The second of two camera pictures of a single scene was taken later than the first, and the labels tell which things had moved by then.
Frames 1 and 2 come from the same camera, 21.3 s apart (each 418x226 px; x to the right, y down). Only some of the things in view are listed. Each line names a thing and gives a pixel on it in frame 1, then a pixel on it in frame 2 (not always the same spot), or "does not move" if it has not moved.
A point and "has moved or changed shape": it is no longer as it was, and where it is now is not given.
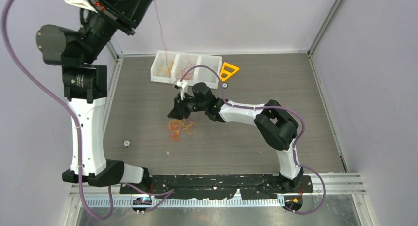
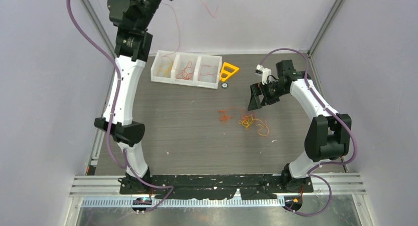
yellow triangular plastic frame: x=229 y=73 does not move
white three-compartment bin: x=172 y=67 does not move
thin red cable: x=160 y=32 -> x=205 y=70
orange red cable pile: x=174 y=127 has moved or changed shape
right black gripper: x=177 y=113 -> x=257 y=90
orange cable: x=189 y=75 does not move
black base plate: x=220 y=186 does not move
